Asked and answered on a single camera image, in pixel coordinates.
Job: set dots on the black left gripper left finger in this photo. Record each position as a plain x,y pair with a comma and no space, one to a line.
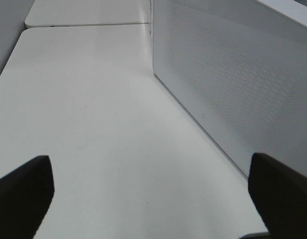
25,197

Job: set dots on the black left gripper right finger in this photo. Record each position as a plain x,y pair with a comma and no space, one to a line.
279,194

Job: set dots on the white microwave door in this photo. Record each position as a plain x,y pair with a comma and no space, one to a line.
230,87

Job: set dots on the white microwave oven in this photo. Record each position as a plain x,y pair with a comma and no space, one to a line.
151,25

